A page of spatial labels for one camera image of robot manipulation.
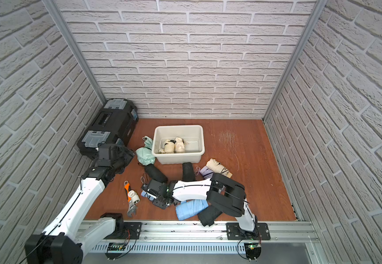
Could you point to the light blue umbrella front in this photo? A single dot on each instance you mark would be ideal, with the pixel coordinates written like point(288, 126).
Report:
point(191, 208)

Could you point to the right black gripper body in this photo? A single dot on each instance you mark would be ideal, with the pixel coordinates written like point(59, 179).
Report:
point(158, 202)

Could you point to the white pipe fitting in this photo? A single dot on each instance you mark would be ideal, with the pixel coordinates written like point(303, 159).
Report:
point(133, 197)

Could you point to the black umbrella near box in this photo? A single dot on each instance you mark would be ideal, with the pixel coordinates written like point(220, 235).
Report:
point(188, 172)

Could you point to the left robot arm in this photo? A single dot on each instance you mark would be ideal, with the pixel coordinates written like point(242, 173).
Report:
point(60, 242)

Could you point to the controller board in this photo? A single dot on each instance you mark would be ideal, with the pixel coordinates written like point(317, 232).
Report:
point(252, 251)
point(116, 250)

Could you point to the black plastic toolbox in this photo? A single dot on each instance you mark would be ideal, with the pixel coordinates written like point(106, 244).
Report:
point(114, 124)

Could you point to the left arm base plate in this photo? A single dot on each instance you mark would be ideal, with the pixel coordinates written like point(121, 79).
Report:
point(126, 230)

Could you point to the black umbrella front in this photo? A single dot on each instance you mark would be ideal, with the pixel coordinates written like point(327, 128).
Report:
point(208, 216)

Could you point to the lilac folded umbrella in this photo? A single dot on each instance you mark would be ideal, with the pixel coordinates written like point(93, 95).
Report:
point(205, 172)

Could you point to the aluminium front rail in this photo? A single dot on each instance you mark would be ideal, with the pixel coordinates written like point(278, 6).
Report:
point(220, 231)

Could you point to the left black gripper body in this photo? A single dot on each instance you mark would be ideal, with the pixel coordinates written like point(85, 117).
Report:
point(125, 155)

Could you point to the light blue umbrella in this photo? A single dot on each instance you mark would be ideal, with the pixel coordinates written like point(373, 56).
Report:
point(148, 195)
point(191, 208)

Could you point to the orange handled adjustable wrench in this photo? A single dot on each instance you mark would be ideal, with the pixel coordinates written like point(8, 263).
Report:
point(132, 210)

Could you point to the right controller board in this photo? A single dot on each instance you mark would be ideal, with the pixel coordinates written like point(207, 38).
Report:
point(252, 251)

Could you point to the beige umbrella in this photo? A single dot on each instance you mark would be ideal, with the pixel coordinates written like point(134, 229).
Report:
point(217, 167)
point(179, 145)
point(168, 148)

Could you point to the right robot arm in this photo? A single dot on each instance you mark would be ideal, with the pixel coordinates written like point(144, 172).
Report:
point(207, 199)

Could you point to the black umbrella near left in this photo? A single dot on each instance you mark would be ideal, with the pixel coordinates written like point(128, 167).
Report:
point(155, 174)

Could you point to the left controller board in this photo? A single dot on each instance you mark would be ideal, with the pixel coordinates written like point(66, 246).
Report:
point(116, 250)

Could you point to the white plastic storage box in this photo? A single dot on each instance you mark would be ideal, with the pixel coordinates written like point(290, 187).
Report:
point(193, 137)

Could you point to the mint green folded umbrella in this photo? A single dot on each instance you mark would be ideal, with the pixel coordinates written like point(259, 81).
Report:
point(144, 154)

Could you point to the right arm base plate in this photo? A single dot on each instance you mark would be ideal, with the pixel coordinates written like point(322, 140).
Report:
point(234, 232)

